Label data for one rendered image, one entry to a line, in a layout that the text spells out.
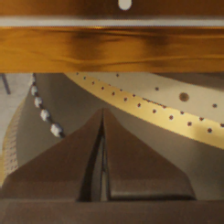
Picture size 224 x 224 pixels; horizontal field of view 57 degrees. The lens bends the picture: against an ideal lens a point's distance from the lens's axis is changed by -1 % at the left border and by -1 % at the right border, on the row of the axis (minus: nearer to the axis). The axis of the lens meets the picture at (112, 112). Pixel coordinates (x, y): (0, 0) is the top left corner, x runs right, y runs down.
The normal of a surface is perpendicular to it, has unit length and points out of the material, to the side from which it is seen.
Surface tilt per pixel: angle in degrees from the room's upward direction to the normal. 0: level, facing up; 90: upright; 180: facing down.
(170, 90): 90
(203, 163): 62
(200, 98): 90
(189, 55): 90
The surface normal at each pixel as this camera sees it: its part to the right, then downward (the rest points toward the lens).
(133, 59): 0.01, 0.58
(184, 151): -0.47, 0.06
